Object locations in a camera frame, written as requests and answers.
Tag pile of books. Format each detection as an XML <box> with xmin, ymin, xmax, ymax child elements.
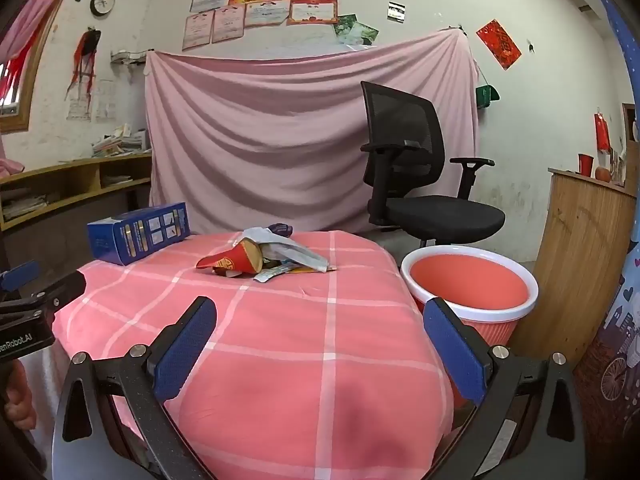
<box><xmin>91</xmin><ymin>125</ymin><xmax>152</xmax><ymax>158</ymax></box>

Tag green photo print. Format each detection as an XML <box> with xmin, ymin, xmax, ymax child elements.
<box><xmin>345</xmin><ymin>21</ymin><xmax>379</xmax><ymax>49</ymax></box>
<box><xmin>334</xmin><ymin>14</ymin><xmax>358</xmax><ymax>41</ymax></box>

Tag pink checked blanket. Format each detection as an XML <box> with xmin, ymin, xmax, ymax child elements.
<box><xmin>50</xmin><ymin>230</ymin><xmax>456</xmax><ymax>480</ymax></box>

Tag red paper wall poster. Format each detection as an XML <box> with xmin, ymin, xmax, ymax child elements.
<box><xmin>476</xmin><ymin>19</ymin><xmax>522</xmax><ymax>71</ymax></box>

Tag pink bin white rim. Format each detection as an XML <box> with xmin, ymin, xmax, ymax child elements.
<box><xmin>400</xmin><ymin>245</ymin><xmax>540</xmax><ymax>408</ymax></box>

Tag papers in shelf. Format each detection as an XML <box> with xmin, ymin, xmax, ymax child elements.
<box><xmin>0</xmin><ymin>187</ymin><xmax>48</xmax><ymax>221</ymax></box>

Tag red hanging packet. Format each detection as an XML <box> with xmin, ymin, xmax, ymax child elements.
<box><xmin>594</xmin><ymin>108</ymin><xmax>612</xmax><ymax>152</ymax></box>

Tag white wall paper sheets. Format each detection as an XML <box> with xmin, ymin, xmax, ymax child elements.
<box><xmin>67</xmin><ymin>80</ymin><xmax>118</xmax><ymax>122</ymax></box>

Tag red paper cone wrapper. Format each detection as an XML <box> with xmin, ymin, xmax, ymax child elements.
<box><xmin>196</xmin><ymin>240</ymin><xmax>264</xmax><ymax>279</ymax></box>

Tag person's left hand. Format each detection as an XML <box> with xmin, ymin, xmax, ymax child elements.
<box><xmin>0</xmin><ymin>360</ymin><xmax>37</xmax><ymax>432</ymax></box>

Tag white packet green print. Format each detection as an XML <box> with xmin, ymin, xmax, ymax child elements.
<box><xmin>252</xmin><ymin>266</ymin><xmax>291</xmax><ymax>284</ymax></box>

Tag group of wall certificates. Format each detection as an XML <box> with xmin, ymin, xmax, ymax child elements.
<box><xmin>181</xmin><ymin>0</ymin><xmax>372</xmax><ymax>52</ymax></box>

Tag wooden cabinet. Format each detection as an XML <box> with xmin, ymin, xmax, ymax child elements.
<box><xmin>510</xmin><ymin>167</ymin><xmax>637</xmax><ymax>361</ymax></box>

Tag blue cardboard box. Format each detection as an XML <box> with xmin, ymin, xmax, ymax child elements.
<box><xmin>86</xmin><ymin>202</ymin><xmax>192</xmax><ymax>267</ymax></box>

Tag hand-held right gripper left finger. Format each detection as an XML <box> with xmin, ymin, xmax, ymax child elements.
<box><xmin>51</xmin><ymin>296</ymin><xmax>221</xmax><ymax>480</ymax></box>

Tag red tassel decoration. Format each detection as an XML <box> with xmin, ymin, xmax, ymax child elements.
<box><xmin>65</xmin><ymin>27</ymin><xmax>102</xmax><ymax>103</ymax></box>

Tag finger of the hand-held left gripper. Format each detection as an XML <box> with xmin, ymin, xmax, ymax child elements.
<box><xmin>0</xmin><ymin>270</ymin><xmax>87</xmax><ymax>322</ymax></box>
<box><xmin>0</xmin><ymin>261</ymin><xmax>42</xmax><ymax>292</ymax></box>

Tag wooden frame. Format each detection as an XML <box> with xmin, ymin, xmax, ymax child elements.
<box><xmin>621</xmin><ymin>102</ymin><xmax>640</xmax><ymax>181</ymax></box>

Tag pink hanging sheet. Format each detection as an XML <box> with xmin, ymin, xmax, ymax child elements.
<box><xmin>144</xmin><ymin>27</ymin><xmax>480</xmax><ymax>235</ymax></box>

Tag wooden shelf unit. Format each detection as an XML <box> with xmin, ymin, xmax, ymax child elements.
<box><xmin>0</xmin><ymin>152</ymin><xmax>153</xmax><ymax>233</ymax></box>

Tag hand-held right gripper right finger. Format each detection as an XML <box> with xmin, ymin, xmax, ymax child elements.
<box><xmin>422</xmin><ymin>296</ymin><xmax>586</xmax><ymax>480</ymax></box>

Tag black office chair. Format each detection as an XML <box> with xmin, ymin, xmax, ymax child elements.
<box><xmin>360</xmin><ymin>81</ymin><xmax>507</xmax><ymax>250</ymax></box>

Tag pink window curtain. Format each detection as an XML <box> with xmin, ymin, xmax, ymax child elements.
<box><xmin>0</xmin><ymin>0</ymin><xmax>88</xmax><ymax>61</ymax></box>

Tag green hanging bag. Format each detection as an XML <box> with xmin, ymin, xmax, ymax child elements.
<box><xmin>475</xmin><ymin>85</ymin><xmax>501</xmax><ymax>109</ymax></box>

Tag small wall shelf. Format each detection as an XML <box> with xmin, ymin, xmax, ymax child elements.
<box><xmin>110</xmin><ymin>49</ymin><xmax>151</xmax><ymax>65</ymax></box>

